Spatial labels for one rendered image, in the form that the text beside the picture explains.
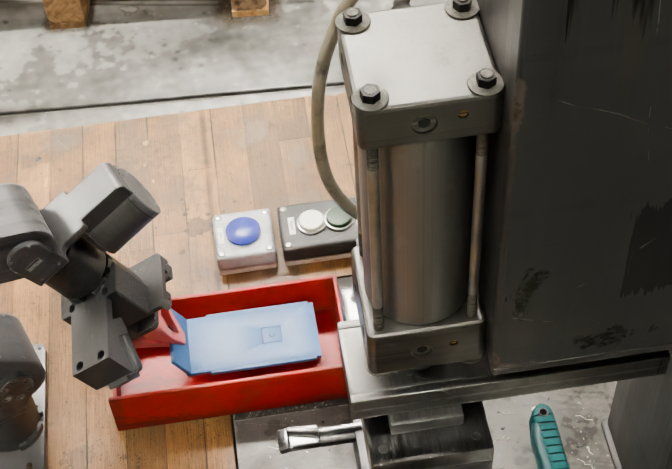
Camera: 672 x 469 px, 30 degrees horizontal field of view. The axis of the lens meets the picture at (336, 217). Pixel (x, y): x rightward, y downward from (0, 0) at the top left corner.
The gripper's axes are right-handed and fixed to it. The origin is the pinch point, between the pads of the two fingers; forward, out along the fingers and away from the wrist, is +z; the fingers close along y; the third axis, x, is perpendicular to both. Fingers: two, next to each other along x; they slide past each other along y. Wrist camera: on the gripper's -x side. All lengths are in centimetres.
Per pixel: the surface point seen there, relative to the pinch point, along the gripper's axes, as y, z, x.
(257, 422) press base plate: 2.8, 9.1, -7.6
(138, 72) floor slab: -58, 78, 147
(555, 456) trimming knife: 29.1, 21.1, -18.3
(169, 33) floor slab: -51, 82, 159
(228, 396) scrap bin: 2.4, 4.7, -6.2
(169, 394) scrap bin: -1.7, 0.2, -6.2
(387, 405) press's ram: 25.8, -9.1, -24.4
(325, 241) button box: 13.3, 11.6, 12.7
